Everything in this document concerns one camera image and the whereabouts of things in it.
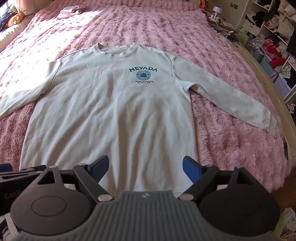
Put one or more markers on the beige hanging jacket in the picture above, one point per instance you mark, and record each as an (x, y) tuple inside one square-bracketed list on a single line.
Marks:
[(285, 18)]

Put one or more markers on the white shelf unit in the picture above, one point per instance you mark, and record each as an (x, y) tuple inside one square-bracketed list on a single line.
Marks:
[(261, 25)]

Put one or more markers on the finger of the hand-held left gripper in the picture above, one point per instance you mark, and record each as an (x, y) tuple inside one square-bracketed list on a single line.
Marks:
[(5, 167)]

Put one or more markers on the orange plush toy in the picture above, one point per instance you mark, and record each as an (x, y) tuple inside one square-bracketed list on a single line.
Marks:
[(13, 21)]

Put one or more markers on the white crumpled bag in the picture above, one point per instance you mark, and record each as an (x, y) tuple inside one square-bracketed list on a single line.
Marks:
[(289, 219)]

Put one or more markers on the pink lace curtain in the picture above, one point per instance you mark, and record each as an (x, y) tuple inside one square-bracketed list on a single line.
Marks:
[(23, 5)]

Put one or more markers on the white power strip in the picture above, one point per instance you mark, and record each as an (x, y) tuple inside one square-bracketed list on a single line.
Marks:
[(218, 19)]

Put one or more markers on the white printed sweatshirt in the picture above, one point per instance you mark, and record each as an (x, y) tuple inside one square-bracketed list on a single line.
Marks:
[(111, 104)]

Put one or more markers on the red cloth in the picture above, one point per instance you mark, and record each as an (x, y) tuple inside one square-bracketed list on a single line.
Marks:
[(277, 63)]

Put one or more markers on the teal storage box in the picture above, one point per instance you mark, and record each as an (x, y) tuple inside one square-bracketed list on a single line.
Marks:
[(261, 59)]

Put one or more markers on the beige round bed frame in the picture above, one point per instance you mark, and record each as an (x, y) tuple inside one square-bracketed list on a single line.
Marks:
[(281, 102)]

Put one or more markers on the purple storage box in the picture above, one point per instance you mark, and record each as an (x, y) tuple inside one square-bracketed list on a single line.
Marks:
[(284, 85)]

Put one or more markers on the folded pink clothes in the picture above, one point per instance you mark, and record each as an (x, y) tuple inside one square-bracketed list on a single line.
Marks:
[(69, 15)]

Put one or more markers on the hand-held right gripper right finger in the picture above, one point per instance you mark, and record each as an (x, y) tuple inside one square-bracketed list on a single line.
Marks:
[(190, 167)]

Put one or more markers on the green bin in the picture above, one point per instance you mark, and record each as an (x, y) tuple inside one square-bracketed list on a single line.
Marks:
[(245, 37)]

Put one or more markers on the pink crumpled clothes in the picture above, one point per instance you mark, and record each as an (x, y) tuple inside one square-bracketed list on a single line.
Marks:
[(270, 47)]

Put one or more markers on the white table lamp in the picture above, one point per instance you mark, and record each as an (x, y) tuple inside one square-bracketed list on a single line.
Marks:
[(216, 9)]

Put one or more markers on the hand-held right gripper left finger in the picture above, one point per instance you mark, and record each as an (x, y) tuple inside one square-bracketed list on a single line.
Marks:
[(102, 163)]

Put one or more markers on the pink fluffy blanket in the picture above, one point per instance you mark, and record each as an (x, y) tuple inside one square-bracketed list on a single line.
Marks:
[(208, 139)]

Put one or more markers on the red snack bag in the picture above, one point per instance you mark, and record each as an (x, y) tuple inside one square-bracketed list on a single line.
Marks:
[(204, 4)]

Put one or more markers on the dark blue floral pillow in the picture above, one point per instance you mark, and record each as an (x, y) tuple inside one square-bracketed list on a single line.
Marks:
[(4, 16)]

